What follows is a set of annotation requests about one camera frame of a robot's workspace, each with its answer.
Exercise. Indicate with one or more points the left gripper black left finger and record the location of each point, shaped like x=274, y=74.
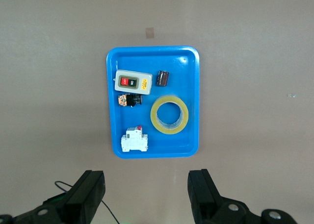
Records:
x=83, y=199

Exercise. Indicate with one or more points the yellow clear tape roll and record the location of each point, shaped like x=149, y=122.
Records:
x=154, y=115

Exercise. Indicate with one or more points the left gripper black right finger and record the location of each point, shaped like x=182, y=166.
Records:
x=203, y=197

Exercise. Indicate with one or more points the brown tape patch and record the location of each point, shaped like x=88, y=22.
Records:
x=149, y=32

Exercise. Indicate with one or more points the grey on-off switch box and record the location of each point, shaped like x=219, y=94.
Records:
x=133, y=86

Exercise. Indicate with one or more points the small black cube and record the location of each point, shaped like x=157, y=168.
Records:
x=163, y=78

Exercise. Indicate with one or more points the small clear tape scrap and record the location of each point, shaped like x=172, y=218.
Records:
x=291, y=95

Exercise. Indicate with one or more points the blue plastic tray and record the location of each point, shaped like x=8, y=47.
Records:
x=137, y=59

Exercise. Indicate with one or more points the white circuit breaker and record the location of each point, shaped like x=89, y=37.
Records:
x=133, y=141

